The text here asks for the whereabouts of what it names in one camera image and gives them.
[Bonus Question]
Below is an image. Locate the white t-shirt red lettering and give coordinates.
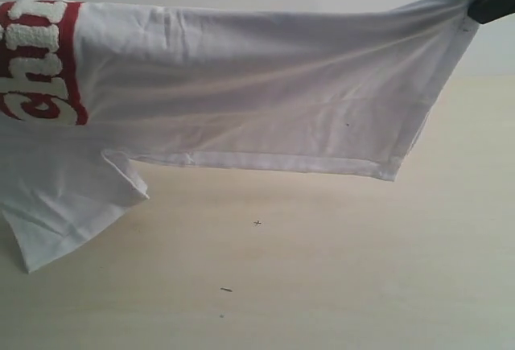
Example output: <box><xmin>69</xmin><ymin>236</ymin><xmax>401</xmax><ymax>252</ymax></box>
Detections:
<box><xmin>1</xmin><ymin>0</ymin><xmax>478</xmax><ymax>272</ymax></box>

